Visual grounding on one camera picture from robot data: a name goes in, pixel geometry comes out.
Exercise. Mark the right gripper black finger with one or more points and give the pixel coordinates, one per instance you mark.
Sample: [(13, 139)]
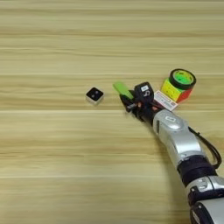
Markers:
[(126, 99)]

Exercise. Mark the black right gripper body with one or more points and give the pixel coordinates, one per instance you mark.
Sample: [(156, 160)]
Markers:
[(144, 109)]

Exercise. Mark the green rectangular block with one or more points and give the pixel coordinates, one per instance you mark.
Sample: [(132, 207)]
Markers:
[(123, 89)]

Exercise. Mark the white red printed eraser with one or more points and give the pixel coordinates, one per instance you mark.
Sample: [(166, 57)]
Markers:
[(165, 101)]

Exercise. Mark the black tape roll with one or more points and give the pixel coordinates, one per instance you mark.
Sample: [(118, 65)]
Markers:
[(175, 82)]

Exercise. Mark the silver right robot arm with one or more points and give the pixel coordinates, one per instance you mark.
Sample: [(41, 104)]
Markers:
[(180, 140)]

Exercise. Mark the small black cube white base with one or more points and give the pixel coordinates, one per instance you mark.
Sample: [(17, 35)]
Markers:
[(94, 95)]

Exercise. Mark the colourful puzzle cube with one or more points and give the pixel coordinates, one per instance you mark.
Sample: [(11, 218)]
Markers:
[(171, 91)]

